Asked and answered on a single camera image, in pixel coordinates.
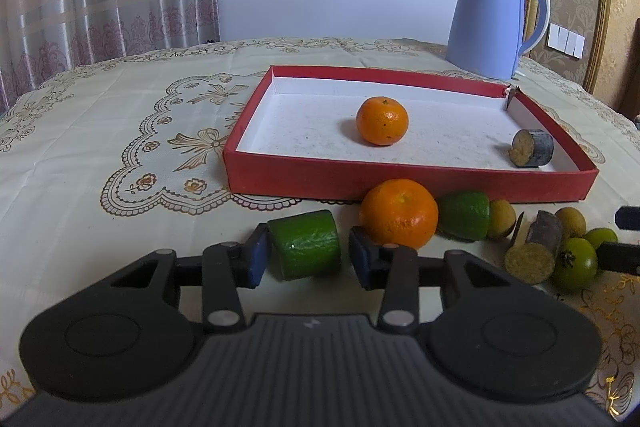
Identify yellow longan fruit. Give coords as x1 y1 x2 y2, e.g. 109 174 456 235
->
486 199 517 240
554 207 587 239

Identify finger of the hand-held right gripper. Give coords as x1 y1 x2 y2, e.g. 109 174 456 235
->
597 242 640 278
615 206 640 231

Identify dark sugarcane piece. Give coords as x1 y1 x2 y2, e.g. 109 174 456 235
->
504 211 565 285
508 129 555 169

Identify white wall switch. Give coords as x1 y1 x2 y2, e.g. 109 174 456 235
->
547 23 586 56

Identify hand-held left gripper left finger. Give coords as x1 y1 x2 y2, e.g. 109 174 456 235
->
107 223 273 333

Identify large orange mandarin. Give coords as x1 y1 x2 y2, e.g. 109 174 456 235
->
359 179 439 250

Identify green tomato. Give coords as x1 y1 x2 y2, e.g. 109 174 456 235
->
551 237 599 292
582 227 620 253

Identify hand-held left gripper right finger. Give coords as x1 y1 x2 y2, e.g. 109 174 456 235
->
348 227 521 335

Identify red cardboard box tray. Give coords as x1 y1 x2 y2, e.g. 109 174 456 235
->
223 65 600 204

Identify small orange mandarin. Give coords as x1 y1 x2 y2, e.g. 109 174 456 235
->
356 96 409 146

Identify green cucumber piece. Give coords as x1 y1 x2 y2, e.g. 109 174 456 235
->
436 191 491 242
267 210 343 282

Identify light blue electric kettle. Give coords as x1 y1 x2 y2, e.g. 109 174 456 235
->
445 0 551 80

